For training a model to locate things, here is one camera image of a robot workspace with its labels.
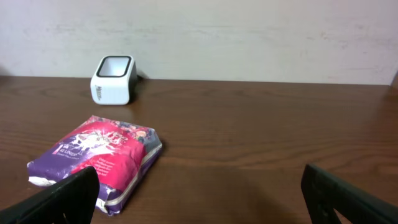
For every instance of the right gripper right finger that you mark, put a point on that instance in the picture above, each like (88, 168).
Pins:
(326, 195)

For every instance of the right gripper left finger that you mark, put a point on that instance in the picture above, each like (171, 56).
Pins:
(72, 200)

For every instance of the pink purple pad pack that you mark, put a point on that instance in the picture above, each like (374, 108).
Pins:
(120, 152)

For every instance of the white barcode scanner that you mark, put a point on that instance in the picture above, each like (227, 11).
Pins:
(114, 80)

